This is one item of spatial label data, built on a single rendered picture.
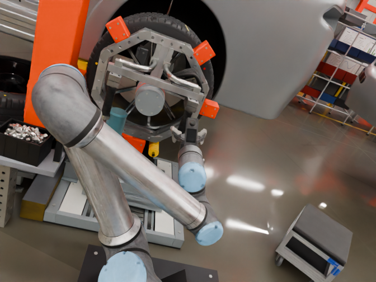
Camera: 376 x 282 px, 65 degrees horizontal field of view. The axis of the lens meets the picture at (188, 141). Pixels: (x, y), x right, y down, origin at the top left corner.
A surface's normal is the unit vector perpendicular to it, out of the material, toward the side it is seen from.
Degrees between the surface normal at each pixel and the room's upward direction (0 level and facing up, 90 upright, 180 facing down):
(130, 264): 46
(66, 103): 42
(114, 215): 77
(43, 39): 90
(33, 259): 0
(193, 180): 84
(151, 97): 90
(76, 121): 59
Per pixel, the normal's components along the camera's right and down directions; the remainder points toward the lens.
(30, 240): 0.35, -0.83
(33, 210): 0.07, 0.50
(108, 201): 0.50, 0.36
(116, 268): -0.40, -0.70
